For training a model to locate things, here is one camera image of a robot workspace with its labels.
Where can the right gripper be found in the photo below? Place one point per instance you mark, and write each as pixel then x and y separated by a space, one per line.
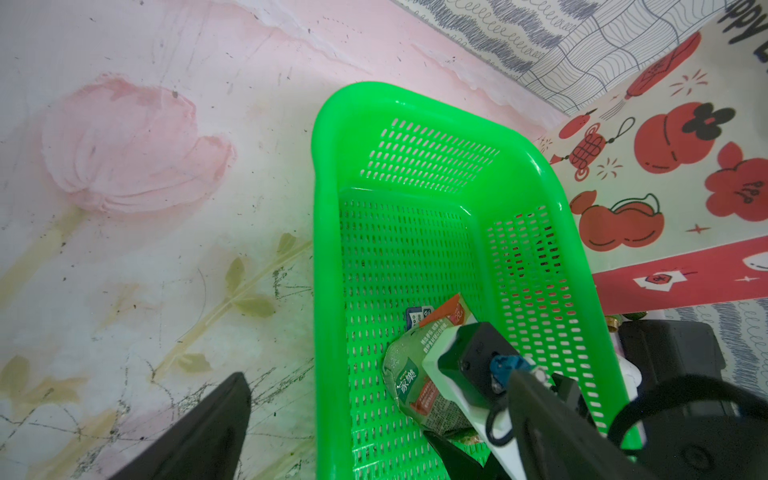
pixel 697 446

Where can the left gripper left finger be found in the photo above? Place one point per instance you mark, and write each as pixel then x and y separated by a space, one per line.
pixel 204 444

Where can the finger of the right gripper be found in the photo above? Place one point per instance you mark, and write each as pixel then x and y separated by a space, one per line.
pixel 460 465

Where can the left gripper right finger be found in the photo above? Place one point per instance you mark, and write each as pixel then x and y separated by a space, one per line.
pixel 555 437

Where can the white red paper bag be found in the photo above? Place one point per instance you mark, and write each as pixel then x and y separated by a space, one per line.
pixel 666 173

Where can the white pipe fitting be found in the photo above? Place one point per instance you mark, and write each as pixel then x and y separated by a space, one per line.
pixel 632 377

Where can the black plastic case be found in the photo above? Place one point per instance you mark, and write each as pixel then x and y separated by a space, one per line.
pixel 666 349

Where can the green seaweed packet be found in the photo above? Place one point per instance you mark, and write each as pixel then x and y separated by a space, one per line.
pixel 407 381

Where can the green plastic basket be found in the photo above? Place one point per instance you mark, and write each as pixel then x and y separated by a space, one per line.
pixel 417 201

